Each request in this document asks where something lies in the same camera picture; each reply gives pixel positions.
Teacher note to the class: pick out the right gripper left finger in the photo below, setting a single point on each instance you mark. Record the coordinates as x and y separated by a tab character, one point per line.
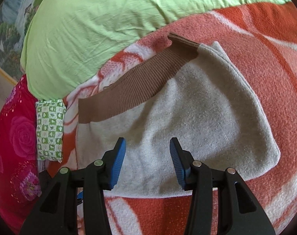
56	210

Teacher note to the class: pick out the light green duvet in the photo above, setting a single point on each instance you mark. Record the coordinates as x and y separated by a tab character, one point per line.
68	41

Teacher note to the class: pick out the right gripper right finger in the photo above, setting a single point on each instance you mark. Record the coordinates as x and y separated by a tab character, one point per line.
239	211

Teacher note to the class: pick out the grey brown-trimmed sweater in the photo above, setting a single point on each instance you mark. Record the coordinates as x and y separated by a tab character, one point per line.
189	91

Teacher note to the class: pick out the landscape wall picture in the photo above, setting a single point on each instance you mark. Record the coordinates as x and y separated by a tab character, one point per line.
15	18

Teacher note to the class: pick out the green white checkered pillow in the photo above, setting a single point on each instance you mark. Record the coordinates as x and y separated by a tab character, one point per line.
49	129

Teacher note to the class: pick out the magenta rose pillow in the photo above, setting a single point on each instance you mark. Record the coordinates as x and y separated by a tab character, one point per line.
19	178

